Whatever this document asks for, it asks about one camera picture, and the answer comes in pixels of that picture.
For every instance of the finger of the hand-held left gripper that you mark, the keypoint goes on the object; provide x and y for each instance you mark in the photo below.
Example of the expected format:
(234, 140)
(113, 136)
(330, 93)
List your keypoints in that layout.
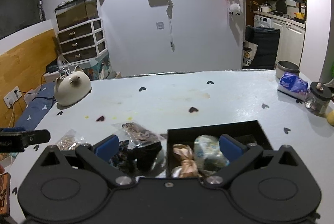
(36, 137)
(13, 130)

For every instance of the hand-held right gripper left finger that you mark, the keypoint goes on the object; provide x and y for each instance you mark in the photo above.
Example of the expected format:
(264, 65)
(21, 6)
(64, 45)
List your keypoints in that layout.
(107, 148)

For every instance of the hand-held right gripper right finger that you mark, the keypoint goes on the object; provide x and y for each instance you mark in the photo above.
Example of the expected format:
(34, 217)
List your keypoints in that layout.
(229, 148)

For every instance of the black storage tray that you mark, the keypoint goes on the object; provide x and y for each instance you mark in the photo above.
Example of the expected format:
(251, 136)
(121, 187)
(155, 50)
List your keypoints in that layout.
(234, 130)

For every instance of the clear bag of green items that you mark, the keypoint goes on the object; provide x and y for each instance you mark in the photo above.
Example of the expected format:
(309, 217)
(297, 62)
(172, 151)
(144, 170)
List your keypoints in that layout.
(207, 152)

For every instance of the blue patterned bedding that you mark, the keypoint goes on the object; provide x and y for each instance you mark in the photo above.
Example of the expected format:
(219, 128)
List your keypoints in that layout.
(36, 109)

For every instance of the pink ribbon bow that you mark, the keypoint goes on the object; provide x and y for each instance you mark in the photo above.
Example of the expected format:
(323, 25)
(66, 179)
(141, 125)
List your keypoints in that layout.
(184, 161)

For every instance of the orange printed box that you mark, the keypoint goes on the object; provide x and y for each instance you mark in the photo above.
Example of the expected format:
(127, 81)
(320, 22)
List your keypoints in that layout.
(4, 194)

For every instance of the white cat-shaped ceramic lamp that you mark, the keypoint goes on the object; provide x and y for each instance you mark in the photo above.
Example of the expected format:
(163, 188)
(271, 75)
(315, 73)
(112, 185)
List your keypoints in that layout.
(70, 88)

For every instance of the silver metal ornament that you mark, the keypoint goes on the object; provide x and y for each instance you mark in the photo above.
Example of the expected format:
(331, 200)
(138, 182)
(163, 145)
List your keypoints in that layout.
(64, 69)

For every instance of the painted teal cabinet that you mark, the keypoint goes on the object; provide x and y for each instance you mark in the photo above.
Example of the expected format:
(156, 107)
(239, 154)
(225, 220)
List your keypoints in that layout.
(100, 70)

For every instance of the blue tissue pack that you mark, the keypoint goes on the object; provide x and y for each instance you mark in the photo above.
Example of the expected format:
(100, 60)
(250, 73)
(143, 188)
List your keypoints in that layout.
(292, 85)

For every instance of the white cartoon tote bag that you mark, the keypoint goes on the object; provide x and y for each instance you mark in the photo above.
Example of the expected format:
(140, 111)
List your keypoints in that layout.
(249, 54)

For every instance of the round metal tin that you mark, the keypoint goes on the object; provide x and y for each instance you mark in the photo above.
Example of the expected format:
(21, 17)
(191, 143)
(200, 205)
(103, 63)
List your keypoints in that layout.
(287, 68)

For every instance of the glass jar with black lid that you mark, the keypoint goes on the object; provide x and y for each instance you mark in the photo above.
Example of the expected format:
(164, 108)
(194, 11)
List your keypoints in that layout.
(318, 100)

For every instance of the yellow round object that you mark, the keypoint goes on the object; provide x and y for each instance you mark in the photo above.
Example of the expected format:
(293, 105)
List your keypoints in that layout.
(330, 117)

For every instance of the white drawer cabinet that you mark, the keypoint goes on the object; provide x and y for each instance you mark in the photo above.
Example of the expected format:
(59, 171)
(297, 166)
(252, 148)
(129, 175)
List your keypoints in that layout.
(78, 39)

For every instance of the black chair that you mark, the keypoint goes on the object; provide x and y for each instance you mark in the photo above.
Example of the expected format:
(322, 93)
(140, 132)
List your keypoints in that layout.
(262, 46)

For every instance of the white kitchen base cabinet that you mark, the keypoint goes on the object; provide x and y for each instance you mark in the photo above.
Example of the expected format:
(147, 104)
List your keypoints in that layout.
(288, 41)

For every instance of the white washing machine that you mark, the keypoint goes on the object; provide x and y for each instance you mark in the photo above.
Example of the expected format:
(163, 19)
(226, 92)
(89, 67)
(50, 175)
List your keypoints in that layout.
(262, 21)

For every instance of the glass fish tank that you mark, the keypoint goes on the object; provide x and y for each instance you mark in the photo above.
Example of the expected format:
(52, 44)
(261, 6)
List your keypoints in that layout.
(77, 11)

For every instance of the sheep plush toy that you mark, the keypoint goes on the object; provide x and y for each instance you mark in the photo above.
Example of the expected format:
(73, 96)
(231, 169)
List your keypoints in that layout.
(234, 9)

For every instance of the white cooking pot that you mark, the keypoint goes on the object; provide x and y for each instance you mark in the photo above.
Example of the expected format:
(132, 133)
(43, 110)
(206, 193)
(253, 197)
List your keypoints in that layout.
(264, 8)

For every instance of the white wall socket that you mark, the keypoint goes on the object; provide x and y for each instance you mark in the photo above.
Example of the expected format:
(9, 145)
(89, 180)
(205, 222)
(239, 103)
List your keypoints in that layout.
(10, 97)

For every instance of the small square wall hook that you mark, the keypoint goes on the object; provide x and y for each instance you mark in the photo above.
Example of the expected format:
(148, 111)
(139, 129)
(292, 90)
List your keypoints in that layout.
(159, 25)

